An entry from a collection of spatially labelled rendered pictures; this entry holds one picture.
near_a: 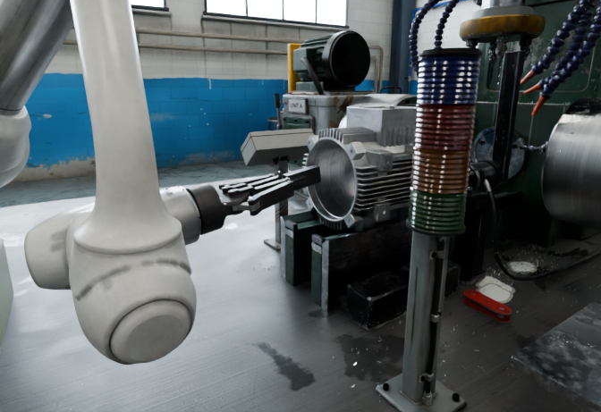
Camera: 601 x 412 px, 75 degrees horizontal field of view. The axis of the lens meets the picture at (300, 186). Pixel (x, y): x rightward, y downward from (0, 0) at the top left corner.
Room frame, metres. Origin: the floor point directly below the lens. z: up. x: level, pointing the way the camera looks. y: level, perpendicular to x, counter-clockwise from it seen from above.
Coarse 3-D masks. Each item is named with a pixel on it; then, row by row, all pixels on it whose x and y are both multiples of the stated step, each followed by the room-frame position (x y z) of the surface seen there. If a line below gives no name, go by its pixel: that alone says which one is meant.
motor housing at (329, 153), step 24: (336, 144) 0.78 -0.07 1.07; (336, 168) 0.82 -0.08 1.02; (360, 168) 0.64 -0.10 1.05; (408, 168) 0.72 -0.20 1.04; (312, 192) 0.77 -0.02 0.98; (336, 192) 0.80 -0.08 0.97; (360, 192) 0.65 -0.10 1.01; (384, 192) 0.68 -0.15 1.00; (408, 192) 0.72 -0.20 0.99; (336, 216) 0.72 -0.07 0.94
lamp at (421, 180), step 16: (416, 160) 0.41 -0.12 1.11; (432, 160) 0.39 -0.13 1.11; (448, 160) 0.39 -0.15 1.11; (464, 160) 0.39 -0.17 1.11; (416, 176) 0.41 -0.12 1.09; (432, 176) 0.39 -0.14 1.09; (448, 176) 0.39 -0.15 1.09; (464, 176) 0.39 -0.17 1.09; (432, 192) 0.39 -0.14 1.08; (448, 192) 0.39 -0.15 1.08
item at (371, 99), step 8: (368, 96) 1.24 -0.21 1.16; (376, 96) 1.21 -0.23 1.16; (384, 96) 1.19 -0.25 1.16; (392, 96) 1.16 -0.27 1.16; (400, 96) 1.14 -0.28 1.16; (408, 96) 1.13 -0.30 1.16; (416, 96) 1.15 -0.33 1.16; (352, 104) 1.26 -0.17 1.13; (360, 104) 1.21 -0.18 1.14; (368, 104) 1.18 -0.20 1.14; (376, 104) 1.16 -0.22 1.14; (384, 104) 1.13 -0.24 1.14; (392, 104) 1.11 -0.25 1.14; (400, 104) 1.11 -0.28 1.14; (408, 104) 1.13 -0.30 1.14; (416, 104) 1.15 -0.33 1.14; (344, 112) 1.25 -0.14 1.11; (344, 120) 1.21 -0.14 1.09
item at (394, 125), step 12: (348, 108) 0.79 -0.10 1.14; (360, 108) 0.76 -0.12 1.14; (372, 108) 0.74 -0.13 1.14; (396, 108) 0.73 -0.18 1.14; (408, 108) 0.75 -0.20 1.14; (348, 120) 0.79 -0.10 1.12; (360, 120) 0.76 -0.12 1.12; (372, 120) 0.73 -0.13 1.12; (384, 120) 0.72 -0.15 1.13; (396, 120) 0.73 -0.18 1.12; (408, 120) 0.75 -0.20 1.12; (384, 132) 0.72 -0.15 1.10; (396, 132) 0.73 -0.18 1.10; (408, 132) 0.75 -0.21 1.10; (384, 144) 0.72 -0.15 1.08; (396, 144) 0.74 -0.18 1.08; (408, 144) 0.75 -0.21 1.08
